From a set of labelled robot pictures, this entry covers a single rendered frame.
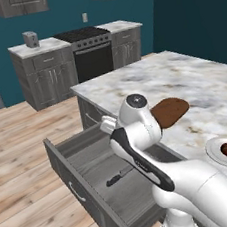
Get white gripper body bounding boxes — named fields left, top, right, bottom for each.
left=98, top=113, right=120, bottom=135

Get grey open drawer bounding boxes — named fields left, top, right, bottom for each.
left=41, top=111, right=195, bottom=227

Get brown cutting board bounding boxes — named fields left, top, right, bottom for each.
left=149, top=95, right=193, bottom=132

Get white plate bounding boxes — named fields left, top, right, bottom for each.
left=203, top=135, right=227, bottom=173

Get grey island cabinet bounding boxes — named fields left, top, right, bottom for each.
left=76, top=90, right=122, bottom=132

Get black and silver stove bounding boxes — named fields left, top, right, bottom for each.
left=52, top=23, right=117, bottom=87

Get grey base cupboards with toaster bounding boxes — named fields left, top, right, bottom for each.
left=6, top=34, right=82, bottom=114

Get narrow grey base cupboards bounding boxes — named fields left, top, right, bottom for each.
left=95, top=17, right=148, bottom=72

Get silver toaster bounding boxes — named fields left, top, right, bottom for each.
left=21, top=29, right=41, bottom=50

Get black-handled knife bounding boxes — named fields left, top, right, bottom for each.
left=103, top=164, right=137, bottom=188

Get silver drawer handle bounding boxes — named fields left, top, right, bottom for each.
left=67, top=179, right=87, bottom=204

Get wide grey wall cupboard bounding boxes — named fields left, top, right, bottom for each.
left=0, top=0, right=50, bottom=20

